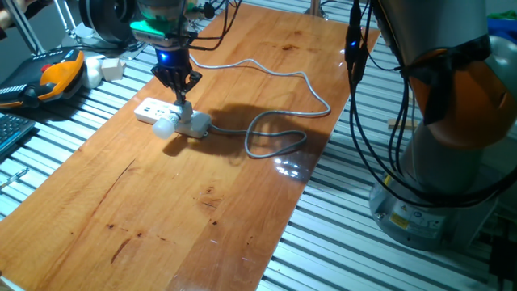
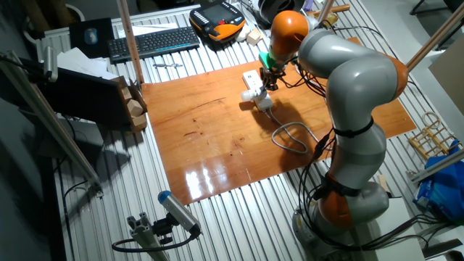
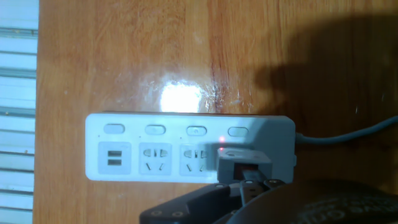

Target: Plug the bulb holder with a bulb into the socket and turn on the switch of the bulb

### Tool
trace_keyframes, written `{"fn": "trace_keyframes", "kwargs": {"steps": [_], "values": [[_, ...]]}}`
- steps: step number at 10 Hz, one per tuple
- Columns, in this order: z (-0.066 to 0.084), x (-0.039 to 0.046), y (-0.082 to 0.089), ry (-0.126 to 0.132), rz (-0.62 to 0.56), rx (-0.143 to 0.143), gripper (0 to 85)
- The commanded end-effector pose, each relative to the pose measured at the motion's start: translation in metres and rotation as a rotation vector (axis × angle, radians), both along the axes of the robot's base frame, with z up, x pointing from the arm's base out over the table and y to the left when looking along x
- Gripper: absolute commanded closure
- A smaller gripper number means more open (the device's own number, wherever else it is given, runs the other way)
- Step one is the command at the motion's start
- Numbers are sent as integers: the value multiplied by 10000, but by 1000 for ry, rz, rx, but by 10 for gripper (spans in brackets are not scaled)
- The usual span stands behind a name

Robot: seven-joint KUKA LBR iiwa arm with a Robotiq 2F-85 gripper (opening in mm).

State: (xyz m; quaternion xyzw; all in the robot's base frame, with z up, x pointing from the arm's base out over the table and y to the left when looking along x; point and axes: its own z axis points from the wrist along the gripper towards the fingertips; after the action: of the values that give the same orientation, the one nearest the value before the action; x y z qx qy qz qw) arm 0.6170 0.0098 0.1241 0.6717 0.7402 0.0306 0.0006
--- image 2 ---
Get white plug adapter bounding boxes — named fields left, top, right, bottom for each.
left=241, top=88, right=271, bottom=103

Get silver camera with blue end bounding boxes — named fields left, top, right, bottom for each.
left=157, top=190, right=202, bottom=236

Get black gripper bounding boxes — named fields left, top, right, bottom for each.
left=260, top=67, right=284, bottom=92

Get grey power strip cable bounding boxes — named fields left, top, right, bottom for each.
left=265, top=108, right=329, bottom=154

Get white paper sheet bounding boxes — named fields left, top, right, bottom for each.
left=117, top=23, right=179, bottom=39

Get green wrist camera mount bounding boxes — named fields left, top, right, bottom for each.
left=258, top=51, right=278, bottom=70

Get blue plastic bag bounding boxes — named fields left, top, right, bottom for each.
left=413, top=139, right=464, bottom=224

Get white paper stack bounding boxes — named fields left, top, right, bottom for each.
left=57, top=46, right=117, bottom=80

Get wooden peg rack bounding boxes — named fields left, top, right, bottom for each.
left=408, top=111, right=463, bottom=161

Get white base platform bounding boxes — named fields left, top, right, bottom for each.
left=358, top=197, right=426, bottom=261

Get orange and black teach pendant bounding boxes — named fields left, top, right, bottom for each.
left=188, top=0, right=247, bottom=43

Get white power strip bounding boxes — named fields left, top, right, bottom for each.
left=241, top=69, right=275, bottom=112

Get beige wooden cube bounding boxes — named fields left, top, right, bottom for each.
left=246, top=28, right=264, bottom=46

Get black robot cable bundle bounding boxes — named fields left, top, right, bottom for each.
left=295, top=119, right=464, bottom=253

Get small wooden piece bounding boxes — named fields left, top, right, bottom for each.
left=377, top=175, right=392, bottom=194

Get short aluminium profile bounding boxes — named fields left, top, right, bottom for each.
left=126, top=212, right=171, bottom=261

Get dark open box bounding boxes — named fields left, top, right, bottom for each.
left=20, top=57, right=146, bottom=133

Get black mouse pad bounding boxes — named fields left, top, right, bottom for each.
left=68, top=17, right=116, bottom=59

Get slanted frame post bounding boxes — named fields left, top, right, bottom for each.
left=317, top=0, right=336, bottom=22
left=405, top=3, right=464, bottom=72
left=116, top=0, right=145, bottom=86

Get brown wooden board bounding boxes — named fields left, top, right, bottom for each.
left=140, top=36, right=418, bottom=207

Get white rounded object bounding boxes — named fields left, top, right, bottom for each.
left=234, top=24, right=252, bottom=43

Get black camera clamp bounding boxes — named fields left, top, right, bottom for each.
left=152, top=213, right=175, bottom=246

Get black keyboard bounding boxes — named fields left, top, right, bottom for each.
left=107, top=25, right=201, bottom=65

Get grey computer mouse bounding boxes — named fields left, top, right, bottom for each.
left=83, top=28, right=99, bottom=45

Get long aluminium frame bar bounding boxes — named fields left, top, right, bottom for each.
left=0, top=50, right=104, bottom=199

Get wooden dowel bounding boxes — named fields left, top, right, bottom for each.
left=307, top=3, right=352, bottom=19

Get thin black wrist cables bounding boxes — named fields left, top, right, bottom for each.
left=277, top=59, right=329, bottom=99

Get black camera cable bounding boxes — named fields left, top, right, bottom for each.
left=111, top=231, right=201, bottom=254

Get black cable connector box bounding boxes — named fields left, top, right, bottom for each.
left=313, top=130, right=333, bottom=161

